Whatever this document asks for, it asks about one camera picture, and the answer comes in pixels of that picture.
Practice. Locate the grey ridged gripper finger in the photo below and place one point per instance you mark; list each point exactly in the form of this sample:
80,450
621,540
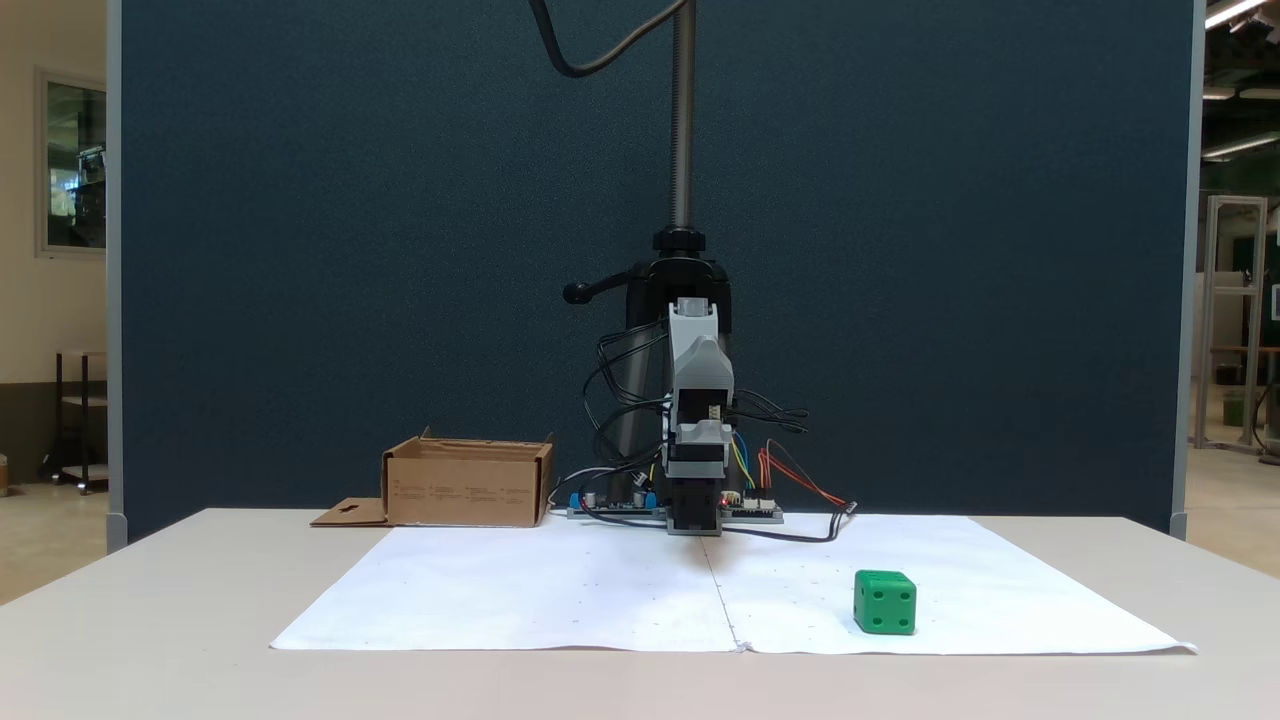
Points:
706,436

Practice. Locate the green dice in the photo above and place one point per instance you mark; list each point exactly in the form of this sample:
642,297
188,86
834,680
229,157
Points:
885,603

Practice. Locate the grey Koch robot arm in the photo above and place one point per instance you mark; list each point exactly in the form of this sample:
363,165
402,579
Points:
700,365

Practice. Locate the blue power converter board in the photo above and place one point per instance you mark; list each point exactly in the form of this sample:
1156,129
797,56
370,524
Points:
610,508

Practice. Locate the white paper sheet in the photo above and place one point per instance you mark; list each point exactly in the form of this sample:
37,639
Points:
520,590
980,590

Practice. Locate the brown cardboard box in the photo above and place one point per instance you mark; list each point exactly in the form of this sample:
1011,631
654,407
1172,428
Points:
465,495

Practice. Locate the dark blue partition panel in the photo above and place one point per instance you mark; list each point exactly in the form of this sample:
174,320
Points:
300,250

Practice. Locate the ceiling light strip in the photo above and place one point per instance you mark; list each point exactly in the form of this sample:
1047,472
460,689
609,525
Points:
1240,146
1235,12

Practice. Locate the black shelf cart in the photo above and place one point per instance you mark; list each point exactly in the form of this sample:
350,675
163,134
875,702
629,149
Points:
85,400

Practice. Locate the black camera tripod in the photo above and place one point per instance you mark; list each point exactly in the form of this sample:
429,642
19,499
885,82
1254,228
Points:
683,150

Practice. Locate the aluminium profile frame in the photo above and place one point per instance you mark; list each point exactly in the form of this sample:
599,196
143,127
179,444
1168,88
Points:
1212,320

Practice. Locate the framed wall window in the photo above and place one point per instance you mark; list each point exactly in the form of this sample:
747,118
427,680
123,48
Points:
75,165

